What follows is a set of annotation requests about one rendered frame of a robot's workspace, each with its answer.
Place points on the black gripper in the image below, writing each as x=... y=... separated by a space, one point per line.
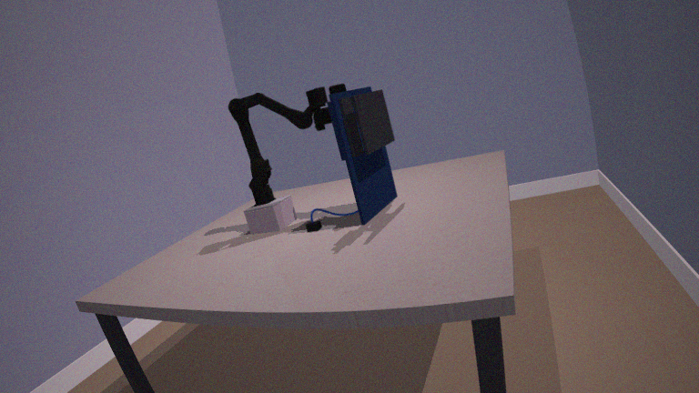
x=332 y=90

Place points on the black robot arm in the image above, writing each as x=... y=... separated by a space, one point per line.
x=260 y=168

